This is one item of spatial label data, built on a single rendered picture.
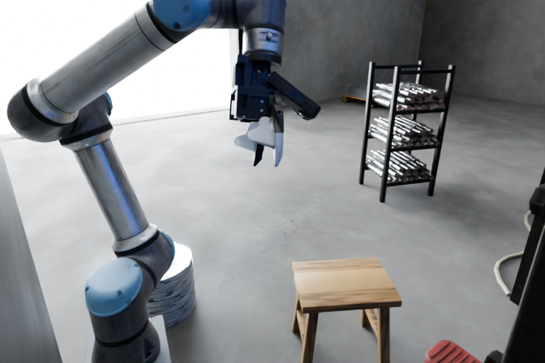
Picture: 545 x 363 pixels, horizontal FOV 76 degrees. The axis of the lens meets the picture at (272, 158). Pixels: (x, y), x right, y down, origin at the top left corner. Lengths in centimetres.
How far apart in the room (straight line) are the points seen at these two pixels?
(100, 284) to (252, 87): 53
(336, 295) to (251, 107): 84
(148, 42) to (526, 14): 685
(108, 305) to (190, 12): 60
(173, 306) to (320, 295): 64
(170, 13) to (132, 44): 9
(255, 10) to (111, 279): 62
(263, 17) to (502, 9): 680
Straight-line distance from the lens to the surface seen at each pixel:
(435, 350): 61
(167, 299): 161
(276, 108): 60
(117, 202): 90
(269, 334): 162
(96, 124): 86
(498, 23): 736
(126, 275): 87
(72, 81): 69
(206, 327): 166
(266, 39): 65
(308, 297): 128
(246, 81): 64
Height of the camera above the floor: 118
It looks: 21 degrees down
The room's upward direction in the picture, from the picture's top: straight up
